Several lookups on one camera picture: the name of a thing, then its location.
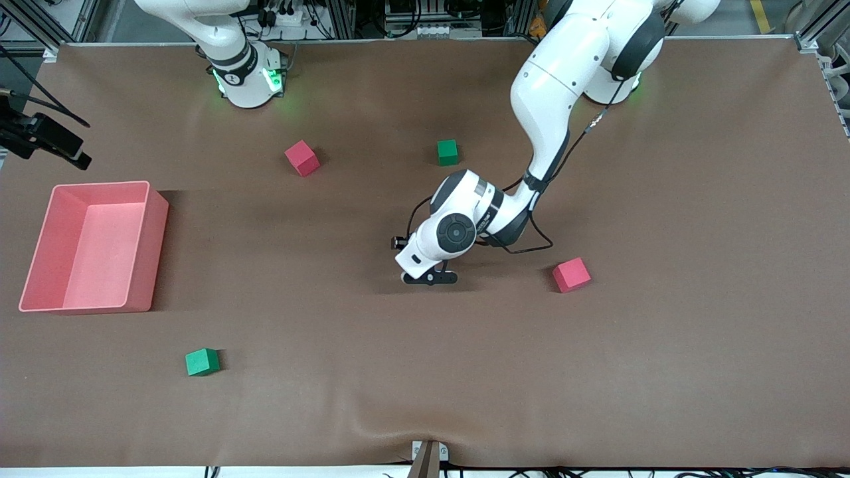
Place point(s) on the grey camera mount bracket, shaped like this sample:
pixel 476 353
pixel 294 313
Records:
pixel 428 458

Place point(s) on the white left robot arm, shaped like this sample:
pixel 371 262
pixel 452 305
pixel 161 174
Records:
pixel 558 79

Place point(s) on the pink foam cube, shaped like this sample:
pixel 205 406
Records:
pixel 302 158
pixel 571 275

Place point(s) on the brown table cover sheet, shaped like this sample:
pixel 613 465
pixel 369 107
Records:
pixel 425 372

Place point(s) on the long white power strip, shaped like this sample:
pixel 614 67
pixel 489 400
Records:
pixel 431 30

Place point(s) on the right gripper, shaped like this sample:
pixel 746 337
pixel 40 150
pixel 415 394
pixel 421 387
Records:
pixel 41 135

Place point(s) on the green foam cube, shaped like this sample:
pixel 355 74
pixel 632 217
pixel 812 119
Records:
pixel 202 362
pixel 447 153

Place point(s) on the bag of orange items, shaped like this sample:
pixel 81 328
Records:
pixel 538 28

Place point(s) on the white power strip with plugs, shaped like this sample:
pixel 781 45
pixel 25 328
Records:
pixel 289 18

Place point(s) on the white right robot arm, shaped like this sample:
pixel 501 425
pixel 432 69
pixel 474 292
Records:
pixel 246 86

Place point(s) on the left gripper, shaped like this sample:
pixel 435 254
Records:
pixel 395 242

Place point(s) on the pink plastic bin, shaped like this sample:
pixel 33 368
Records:
pixel 46 252

